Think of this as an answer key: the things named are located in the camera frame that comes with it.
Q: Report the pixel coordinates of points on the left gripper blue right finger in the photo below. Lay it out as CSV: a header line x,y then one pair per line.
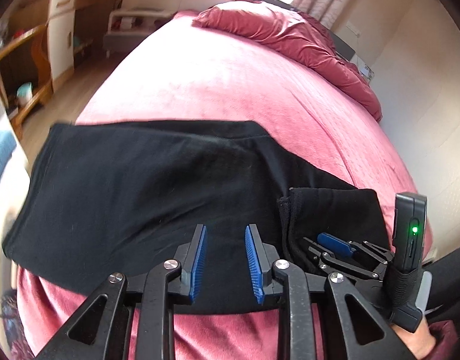
x,y
282,285

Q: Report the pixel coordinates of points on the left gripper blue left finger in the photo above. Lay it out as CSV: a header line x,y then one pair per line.
x,y
175,282

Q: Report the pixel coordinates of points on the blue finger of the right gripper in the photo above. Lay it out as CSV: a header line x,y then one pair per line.
x,y
329,252
372,257

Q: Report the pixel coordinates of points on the black embroidered pants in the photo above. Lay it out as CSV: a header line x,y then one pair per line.
x,y
123,197

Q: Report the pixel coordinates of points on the person right hand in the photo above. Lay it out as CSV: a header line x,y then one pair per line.
x,y
421,342

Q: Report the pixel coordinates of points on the white blue chair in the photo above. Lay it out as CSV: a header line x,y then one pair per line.
x,y
14,177

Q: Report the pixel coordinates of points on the pink bed sheet mattress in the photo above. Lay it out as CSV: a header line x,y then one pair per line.
x,y
189,73

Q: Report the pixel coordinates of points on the dark red duvet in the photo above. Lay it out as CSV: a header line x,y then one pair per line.
x,y
295,35

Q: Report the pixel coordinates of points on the teal white cup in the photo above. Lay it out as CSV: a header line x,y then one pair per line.
x,y
24,94

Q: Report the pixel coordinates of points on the wooden side shelf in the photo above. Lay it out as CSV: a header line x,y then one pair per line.
x,y
24,59

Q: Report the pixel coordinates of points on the white bedside table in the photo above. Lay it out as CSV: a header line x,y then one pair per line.
x,y
128,28

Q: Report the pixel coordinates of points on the wooden desk white cabinet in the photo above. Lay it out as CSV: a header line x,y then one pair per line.
x,y
72,25

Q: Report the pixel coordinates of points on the wall power socket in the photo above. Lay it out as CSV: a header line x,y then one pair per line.
x,y
353,29

